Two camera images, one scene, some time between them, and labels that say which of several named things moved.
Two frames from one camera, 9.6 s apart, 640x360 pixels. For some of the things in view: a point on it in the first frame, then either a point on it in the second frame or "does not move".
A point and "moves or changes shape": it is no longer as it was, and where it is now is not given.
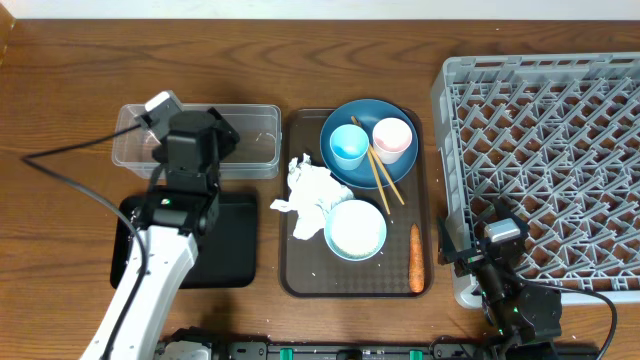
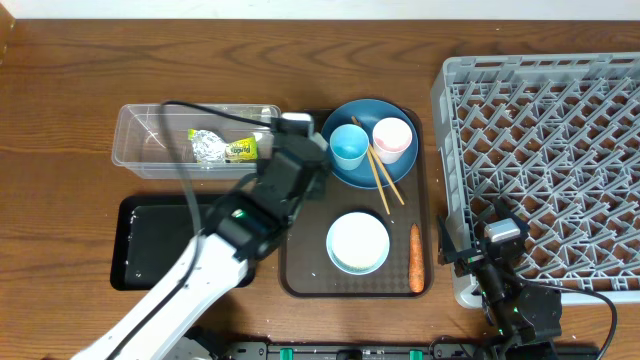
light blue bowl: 355,230 moves or changes shape
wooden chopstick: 385,171 does not move
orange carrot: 416,270 does not move
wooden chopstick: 375,169 does not move
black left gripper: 224,134 to 320,169
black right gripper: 449,253 does not move
